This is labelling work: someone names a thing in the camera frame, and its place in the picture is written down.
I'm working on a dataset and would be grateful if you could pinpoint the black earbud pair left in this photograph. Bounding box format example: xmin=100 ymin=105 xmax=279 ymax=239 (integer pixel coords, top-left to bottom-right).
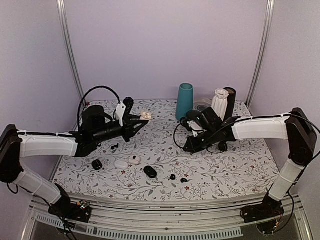
xmin=111 ymin=144 xmax=119 ymax=150

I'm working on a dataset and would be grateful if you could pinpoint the floral patterned table mat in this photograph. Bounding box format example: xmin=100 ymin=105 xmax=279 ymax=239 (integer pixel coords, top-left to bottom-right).
xmin=53 ymin=99 xmax=279 ymax=202

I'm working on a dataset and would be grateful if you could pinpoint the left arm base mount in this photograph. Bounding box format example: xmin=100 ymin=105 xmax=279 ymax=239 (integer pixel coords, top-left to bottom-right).
xmin=48 ymin=183 xmax=93 ymax=223

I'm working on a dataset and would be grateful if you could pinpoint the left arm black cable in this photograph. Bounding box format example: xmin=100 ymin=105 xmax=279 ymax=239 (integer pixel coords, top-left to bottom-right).
xmin=77 ymin=86 xmax=122 ymax=131

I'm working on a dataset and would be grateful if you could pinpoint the dark brown cylinder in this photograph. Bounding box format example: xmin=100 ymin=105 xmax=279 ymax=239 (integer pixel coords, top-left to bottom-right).
xmin=223 ymin=87 xmax=237 ymax=121

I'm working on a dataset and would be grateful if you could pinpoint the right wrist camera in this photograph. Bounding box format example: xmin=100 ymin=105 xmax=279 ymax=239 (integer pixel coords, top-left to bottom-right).
xmin=187 ymin=120 xmax=203 ymax=132

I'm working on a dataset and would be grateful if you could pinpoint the white closed earbud case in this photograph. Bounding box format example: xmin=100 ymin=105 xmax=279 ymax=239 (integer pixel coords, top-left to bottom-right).
xmin=114 ymin=160 xmax=129 ymax=170

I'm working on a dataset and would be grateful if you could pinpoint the black small earbud case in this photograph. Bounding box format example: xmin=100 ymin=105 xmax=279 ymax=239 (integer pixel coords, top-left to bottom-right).
xmin=91 ymin=159 xmax=103 ymax=171

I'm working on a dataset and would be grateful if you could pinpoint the front aluminium rail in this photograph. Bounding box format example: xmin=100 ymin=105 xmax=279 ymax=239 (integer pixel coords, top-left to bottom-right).
xmin=21 ymin=194 xmax=313 ymax=240

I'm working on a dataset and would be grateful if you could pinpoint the teal tall vase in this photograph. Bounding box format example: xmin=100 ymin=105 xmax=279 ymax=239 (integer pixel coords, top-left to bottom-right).
xmin=175 ymin=83 xmax=194 ymax=121

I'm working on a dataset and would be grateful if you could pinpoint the black hook earbud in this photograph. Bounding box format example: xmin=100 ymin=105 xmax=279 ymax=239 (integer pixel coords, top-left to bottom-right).
xmin=180 ymin=178 xmax=188 ymax=183

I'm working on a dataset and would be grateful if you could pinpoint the aluminium frame post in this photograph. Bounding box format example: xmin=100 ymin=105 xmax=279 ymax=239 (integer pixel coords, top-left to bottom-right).
xmin=56 ymin=0 xmax=85 ymax=99
xmin=245 ymin=0 xmax=275 ymax=108

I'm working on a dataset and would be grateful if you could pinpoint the cream earbud case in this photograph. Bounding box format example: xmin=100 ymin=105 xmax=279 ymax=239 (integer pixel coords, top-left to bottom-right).
xmin=140 ymin=111 xmax=153 ymax=121

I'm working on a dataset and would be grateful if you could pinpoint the dark grey mug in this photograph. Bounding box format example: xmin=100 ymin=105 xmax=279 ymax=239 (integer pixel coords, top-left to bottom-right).
xmin=186 ymin=110 xmax=201 ymax=121

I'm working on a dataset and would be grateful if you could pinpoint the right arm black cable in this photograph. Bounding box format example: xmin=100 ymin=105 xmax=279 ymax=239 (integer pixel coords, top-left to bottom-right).
xmin=173 ymin=119 xmax=228 ymax=155

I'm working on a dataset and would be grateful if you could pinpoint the black earbud charging case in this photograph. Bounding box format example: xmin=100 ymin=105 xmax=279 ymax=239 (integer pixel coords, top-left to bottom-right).
xmin=218 ymin=141 xmax=228 ymax=153

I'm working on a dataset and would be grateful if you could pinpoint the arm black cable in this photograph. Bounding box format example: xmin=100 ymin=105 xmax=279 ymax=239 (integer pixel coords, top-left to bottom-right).
xmin=77 ymin=86 xmax=122 ymax=131
xmin=173 ymin=119 xmax=228 ymax=155

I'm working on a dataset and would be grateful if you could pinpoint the black oval earbud case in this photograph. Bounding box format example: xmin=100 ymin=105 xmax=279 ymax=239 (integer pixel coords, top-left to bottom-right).
xmin=143 ymin=166 xmax=157 ymax=179

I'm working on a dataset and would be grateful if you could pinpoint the right aluminium frame post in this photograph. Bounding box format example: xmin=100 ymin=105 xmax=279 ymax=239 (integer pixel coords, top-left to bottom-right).
xmin=245 ymin=0 xmax=275 ymax=108

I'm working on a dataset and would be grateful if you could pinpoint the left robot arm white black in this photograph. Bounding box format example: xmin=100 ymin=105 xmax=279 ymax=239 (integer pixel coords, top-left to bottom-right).
xmin=0 ymin=102 xmax=152 ymax=217

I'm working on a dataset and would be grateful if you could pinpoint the left aluminium frame post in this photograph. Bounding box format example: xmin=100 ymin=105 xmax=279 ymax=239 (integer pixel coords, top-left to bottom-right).
xmin=56 ymin=0 xmax=85 ymax=99

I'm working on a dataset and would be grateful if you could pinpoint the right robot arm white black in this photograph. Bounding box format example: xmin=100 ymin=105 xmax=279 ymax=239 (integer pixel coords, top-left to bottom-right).
xmin=183 ymin=107 xmax=320 ymax=218

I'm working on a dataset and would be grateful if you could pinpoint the white ribbed vase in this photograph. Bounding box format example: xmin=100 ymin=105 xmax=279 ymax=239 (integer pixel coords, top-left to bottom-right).
xmin=211 ymin=88 xmax=229 ymax=120

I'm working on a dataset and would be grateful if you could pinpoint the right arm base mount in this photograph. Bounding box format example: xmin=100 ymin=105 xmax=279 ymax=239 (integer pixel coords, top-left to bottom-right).
xmin=240 ymin=194 xmax=285 ymax=223

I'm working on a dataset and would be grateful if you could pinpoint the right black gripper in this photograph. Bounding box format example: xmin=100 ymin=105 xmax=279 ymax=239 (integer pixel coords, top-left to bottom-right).
xmin=183 ymin=128 xmax=217 ymax=154

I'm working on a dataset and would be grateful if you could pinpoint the white open earbud case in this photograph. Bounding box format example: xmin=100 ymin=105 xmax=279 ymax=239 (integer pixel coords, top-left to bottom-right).
xmin=128 ymin=155 xmax=141 ymax=166

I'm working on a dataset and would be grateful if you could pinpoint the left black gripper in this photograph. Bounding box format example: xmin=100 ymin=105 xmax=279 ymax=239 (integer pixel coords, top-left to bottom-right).
xmin=93 ymin=115 xmax=148 ymax=144

